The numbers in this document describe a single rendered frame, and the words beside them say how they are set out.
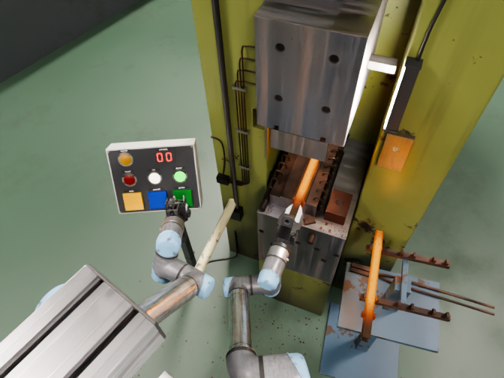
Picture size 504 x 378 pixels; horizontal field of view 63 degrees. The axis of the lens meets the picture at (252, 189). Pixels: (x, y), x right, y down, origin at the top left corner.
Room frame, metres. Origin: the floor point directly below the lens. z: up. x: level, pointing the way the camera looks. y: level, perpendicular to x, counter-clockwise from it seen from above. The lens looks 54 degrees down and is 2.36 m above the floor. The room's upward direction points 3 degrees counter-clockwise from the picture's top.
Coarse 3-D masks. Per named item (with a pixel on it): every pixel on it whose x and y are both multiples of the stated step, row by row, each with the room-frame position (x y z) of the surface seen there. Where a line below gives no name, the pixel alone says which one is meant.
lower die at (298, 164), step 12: (300, 156) 1.16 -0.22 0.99; (288, 168) 1.10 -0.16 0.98; (300, 168) 1.09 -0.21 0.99; (324, 168) 1.08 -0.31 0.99; (276, 180) 1.04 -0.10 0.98; (288, 180) 1.03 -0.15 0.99; (300, 180) 1.02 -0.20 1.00; (312, 180) 1.02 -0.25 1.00; (276, 192) 0.98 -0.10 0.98; (288, 192) 0.97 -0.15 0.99; (312, 192) 0.96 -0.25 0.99; (276, 204) 0.96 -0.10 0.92; (288, 204) 0.94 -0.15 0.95; (312, 204) 0.90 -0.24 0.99
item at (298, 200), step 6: (312, 162) 1.11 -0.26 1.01; (312, 168) 1.07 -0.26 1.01; (306, 174) 1.04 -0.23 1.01; (312, 174) 1.04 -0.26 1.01; (306, 180) 1.01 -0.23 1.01; (300, 186) 0.98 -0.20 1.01; (306, 186) 0.98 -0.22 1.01; (300, 192) 0.95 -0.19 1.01; (294, 198) 0.92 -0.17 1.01; (300, 198) 0.92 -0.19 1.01; (294, 204) 0.89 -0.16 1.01; (300, 204) 0.89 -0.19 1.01; (294, 210) 0.86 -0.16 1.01
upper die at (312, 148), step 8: (272, 136) 0.97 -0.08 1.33; (280, 136) 0.95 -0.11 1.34; (288, 136) 0.94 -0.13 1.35; (296, 136) 0.93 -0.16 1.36; (272, 144) 0.97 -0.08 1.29; (280, 144) 0.95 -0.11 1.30; (288, 144) 0.94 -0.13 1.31; (296, 144) 0.93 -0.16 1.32; (304, 144) 0.92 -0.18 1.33; (312, 144) 0.91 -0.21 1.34; (320, 144) 0.90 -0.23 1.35; (328, 144) 0.90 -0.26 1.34; (296, 152) 0.93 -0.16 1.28; (304, 152) 0.92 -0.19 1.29; (312, 152) 0.91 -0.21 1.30; (320, 152) 0.90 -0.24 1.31; (320, 160) 0.89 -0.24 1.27
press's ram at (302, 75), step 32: (288, 0) 1.05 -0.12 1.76; (320, 0) 1.05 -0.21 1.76; (352, 0) 1.04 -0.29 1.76; (384, 0) 1.09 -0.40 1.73; (256, 32) 0.99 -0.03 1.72; (288, 32) 0.95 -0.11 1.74; (320, 32) 0.92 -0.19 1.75; (352, 32) 0.89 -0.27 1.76; (256, 64) 0.99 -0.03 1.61; (288, 64) 0.95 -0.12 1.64; (320, 64) 0.91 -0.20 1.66; (352, 64) 0.88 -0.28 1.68; (384, 64) 1.02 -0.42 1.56; (256, 96) 0.99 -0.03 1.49; (288, 96) 0.95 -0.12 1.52; (320, 96) 0.91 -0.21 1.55; (352, 96) 0.87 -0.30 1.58; (288, 128) 0.94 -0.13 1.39; (320, 128) 0.90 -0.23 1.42
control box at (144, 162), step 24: (120, 144) 1.11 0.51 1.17; (144, 144) 1.09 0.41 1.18; (168, 144) 1.08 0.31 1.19; (192, 144) 1.07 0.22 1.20; (120, 168) 1.02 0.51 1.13; (144, 168) 1.02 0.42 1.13; (168, 168) 1.02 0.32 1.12; (192, 168) 1.02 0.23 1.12; (120, 192) 0.97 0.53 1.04; (144, 192) 0.97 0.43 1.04; (168, 192) 0.97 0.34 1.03; (192, 192) 0.96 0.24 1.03
